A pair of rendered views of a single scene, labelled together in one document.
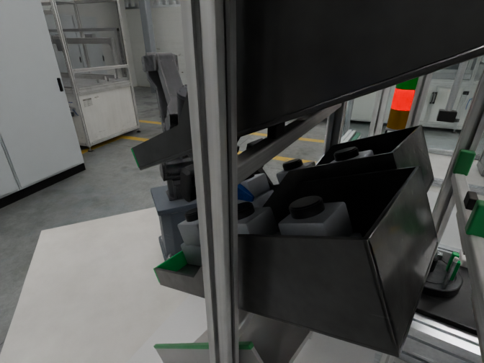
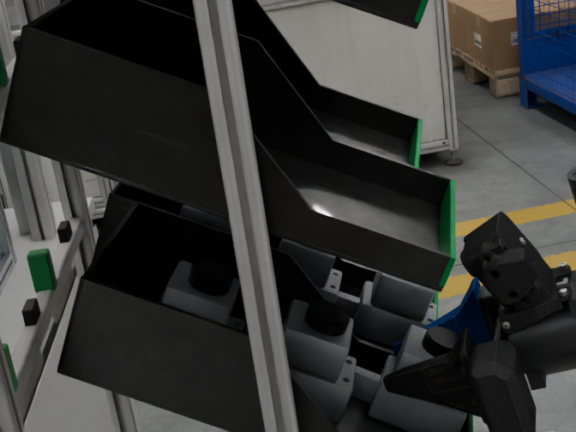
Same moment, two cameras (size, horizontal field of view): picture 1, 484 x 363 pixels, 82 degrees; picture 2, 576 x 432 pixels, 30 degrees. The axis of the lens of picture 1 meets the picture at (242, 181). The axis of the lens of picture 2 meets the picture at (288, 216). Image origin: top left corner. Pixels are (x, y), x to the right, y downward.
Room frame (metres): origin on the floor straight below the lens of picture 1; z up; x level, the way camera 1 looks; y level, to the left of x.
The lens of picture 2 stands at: (0.95, -0.41, 1.64)
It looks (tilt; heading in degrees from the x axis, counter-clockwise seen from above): 22 degrees down; 151
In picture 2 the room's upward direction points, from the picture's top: 8 degrees counter-clockwise
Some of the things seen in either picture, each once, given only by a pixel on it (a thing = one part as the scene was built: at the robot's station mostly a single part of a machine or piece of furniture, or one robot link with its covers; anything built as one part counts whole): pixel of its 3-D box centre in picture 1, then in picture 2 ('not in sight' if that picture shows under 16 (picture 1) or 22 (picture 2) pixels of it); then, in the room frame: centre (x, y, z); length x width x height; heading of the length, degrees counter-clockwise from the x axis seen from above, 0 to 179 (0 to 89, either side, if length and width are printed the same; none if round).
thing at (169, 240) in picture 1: (181, 222); not in sight; (0.73, 0.19, 0.96); 0.15 x 0.15 x 0.20; 24
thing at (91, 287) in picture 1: (189, 260); not in sight; (0.68, 0.17, 0.84); 0.90 x 0.70 x 0.03; 114
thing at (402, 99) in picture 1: (403, 99); not in sight; (0.73, -0.41, 1.33); 0.05 x 0.05 x 0.05
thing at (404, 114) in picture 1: (398, 118); not in sight; (0.73, -0.41, 1.28); 0.05 x 0.05 x 0.05
